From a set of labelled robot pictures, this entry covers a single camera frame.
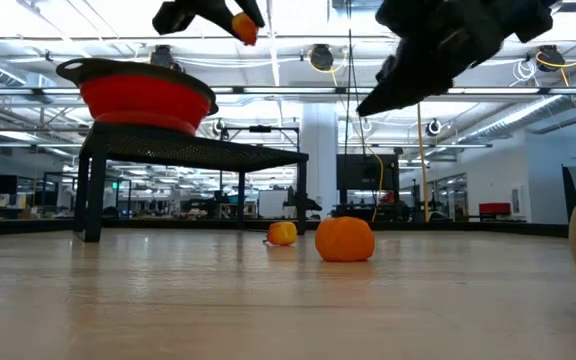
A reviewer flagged large black screen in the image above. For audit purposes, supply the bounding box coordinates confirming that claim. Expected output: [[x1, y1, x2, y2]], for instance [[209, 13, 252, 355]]
[[336, 153, 400, 192]]

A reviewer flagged white building column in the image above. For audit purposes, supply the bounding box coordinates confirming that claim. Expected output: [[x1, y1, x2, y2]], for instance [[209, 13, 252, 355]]
[[300, 102, 339, 221]]

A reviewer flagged red storage bin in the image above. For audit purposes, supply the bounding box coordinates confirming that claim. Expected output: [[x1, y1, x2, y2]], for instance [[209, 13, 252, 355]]
[[478, 202, 512, 217]]

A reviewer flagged orange toy tangerine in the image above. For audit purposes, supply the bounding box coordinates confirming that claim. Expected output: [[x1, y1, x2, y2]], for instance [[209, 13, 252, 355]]
[[314, 215, 377, 264]]

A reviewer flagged black cable with coil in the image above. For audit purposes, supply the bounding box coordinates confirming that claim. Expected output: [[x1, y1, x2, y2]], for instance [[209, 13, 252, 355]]
[[342, 0, 369, 161]]

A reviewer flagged small orange-yellow toy pear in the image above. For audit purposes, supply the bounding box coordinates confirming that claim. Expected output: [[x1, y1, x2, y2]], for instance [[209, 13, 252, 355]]
[[262, 221, 299, 247], [231, 11, 260, 47]]

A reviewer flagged red collapsible colander grey rim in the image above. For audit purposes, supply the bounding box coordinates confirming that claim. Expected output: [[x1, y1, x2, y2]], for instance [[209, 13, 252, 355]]
[[56, 57, 219, 137]]

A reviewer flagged black perforated metal rack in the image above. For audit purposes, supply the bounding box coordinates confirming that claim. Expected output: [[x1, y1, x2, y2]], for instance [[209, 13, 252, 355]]
[[71, 122, 310, 245]]

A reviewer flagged black aluminium table frame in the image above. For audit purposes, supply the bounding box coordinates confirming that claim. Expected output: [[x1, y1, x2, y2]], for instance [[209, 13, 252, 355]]
[[0, 215, 569, 239]]

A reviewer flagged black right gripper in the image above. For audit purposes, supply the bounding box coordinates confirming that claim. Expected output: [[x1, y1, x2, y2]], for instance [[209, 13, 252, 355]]
[[357, 0, 555, 118]]

